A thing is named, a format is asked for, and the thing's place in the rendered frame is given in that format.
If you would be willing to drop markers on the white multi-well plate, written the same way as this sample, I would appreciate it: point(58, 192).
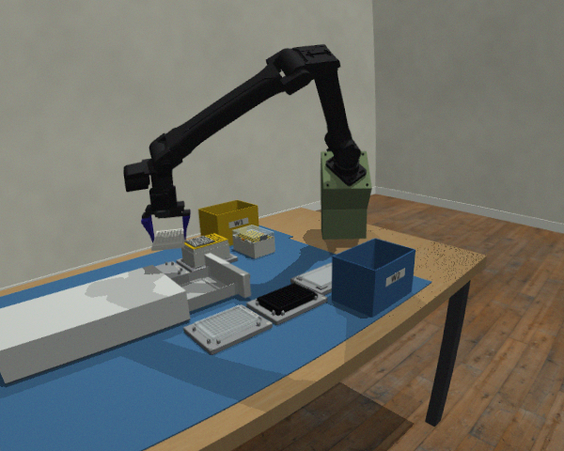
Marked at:
point(225, 324)
point(168, 239)

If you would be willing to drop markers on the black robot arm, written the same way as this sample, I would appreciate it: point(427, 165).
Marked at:
point(301, 66)

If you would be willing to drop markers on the blue flat mat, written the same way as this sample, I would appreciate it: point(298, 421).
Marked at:
point(136, 395)

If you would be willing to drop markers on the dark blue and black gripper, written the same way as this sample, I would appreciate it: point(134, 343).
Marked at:
point(173, 212)

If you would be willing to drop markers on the yellow open bin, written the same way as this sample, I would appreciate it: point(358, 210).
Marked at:
point(223, 224)

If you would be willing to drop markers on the blue open-top bin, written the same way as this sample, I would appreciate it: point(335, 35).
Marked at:
point(383, 277)

